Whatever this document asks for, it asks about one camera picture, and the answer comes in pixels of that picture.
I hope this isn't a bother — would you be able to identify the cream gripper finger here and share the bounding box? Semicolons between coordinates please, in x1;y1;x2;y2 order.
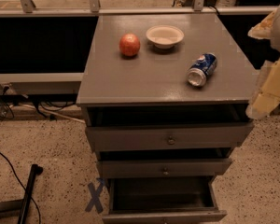
245;58;280;119
247;10;276;40

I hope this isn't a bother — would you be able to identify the red apple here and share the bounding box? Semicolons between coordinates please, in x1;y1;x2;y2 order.
119;34;141;57

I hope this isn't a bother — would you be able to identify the grey top drawer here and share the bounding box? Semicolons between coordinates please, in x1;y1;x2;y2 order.
86;105;253;152

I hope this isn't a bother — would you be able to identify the grey drawer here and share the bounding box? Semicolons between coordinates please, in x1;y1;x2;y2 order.
86;105;253;152
103;176;227;224
96;148;231;179

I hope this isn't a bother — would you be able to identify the grey middle drawer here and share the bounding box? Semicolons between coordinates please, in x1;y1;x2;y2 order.
96;148;231;179

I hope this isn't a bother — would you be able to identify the grey drawer cabinet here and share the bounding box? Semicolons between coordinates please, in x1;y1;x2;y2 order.
76;13;277;224

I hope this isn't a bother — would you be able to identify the grey bottom drawer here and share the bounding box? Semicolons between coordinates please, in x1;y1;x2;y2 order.
103;176;227;224

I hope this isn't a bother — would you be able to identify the blue soda can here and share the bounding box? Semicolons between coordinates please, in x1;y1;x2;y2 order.
187;53;217;87

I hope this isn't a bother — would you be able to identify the white bowl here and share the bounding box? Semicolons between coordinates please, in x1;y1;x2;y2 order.
146;25;184;49

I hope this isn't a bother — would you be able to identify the grey metal railing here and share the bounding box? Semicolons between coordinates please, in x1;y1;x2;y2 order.
0;0;280;17

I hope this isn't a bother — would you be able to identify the blue tape cross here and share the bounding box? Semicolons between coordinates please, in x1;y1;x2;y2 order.
85;178;105;214

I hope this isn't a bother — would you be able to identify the black metal stand leg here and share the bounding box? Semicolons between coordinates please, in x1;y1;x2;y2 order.
0;164;43;224

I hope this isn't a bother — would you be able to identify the cable bundle under rail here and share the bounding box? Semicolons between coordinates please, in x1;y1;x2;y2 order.
0;84;86;124

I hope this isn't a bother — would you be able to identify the black floor cable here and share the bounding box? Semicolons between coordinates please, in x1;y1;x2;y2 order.
0;144;42;224

